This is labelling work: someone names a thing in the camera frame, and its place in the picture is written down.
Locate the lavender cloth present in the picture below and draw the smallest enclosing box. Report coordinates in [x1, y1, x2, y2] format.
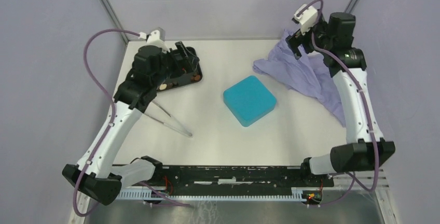
[253, 29, 346, 127]

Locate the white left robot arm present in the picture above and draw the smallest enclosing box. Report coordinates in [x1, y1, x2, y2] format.
[62, 41, 199, 205]

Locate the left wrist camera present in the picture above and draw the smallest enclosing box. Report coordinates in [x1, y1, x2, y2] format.
[146, 27, 169, 53]

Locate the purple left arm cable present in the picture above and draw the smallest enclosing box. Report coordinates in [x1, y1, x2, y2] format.
[72, 29, 193, 217]

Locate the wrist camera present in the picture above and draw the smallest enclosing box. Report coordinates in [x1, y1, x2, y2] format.
[146, 27, 169, 53]
[293, 4, 319, 35]

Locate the black chocolate tray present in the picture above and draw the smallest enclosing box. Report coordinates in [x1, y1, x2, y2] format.
[157, 46, 203, 93]

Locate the teal box lid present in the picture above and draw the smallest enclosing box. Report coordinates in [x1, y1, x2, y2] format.
[223, 75, 277, 127]

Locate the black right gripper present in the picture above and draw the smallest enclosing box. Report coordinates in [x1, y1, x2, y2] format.
[286, 14, 334, 60]

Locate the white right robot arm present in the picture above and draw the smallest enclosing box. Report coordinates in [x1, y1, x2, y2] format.
[286, 12, 395, 187]

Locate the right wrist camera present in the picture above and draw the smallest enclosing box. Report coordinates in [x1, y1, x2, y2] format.
[293, 4, 319, 35]

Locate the white oval chocolate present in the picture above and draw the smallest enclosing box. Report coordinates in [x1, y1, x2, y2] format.
[158, 84, 167, 90]

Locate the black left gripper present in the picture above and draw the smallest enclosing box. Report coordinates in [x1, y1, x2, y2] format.
[153, 42, 200, 89]

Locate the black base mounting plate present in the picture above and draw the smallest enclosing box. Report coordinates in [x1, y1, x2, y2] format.
[146, 165, 335, 188]

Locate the white cable duct rail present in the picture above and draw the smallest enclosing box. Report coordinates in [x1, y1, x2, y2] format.
[117, 188, 324, 202]

